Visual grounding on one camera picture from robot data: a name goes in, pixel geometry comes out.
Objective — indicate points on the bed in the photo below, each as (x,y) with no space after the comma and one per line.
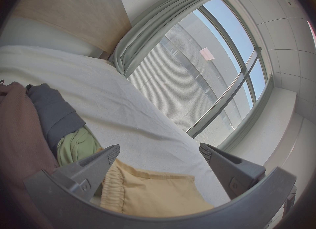
(111,99)

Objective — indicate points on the brown garment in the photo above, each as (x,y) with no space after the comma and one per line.
(19,129)

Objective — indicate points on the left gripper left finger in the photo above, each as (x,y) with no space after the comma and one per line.
(91,168)

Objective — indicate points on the tan shorts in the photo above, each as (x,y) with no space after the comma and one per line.
(153,193)

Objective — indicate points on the black garment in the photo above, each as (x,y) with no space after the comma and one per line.
(54,114)

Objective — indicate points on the grey-green curtain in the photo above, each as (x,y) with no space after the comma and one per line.
(138,50)

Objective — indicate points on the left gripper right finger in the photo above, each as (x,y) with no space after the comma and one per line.
(229,171)

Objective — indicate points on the window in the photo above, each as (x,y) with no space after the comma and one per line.
(185,87)

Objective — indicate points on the green garment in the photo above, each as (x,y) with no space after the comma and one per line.
(74,146)

